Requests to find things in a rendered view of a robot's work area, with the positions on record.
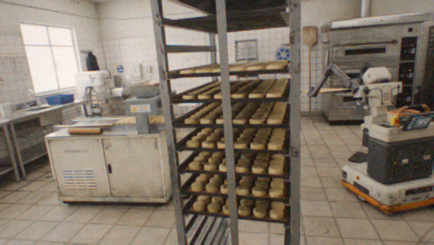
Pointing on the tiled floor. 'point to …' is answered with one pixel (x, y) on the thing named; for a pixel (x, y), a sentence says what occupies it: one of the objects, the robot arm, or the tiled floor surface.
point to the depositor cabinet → (111, 167)
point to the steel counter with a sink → (46, 117)
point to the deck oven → (379, 30)
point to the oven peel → (309, 47)
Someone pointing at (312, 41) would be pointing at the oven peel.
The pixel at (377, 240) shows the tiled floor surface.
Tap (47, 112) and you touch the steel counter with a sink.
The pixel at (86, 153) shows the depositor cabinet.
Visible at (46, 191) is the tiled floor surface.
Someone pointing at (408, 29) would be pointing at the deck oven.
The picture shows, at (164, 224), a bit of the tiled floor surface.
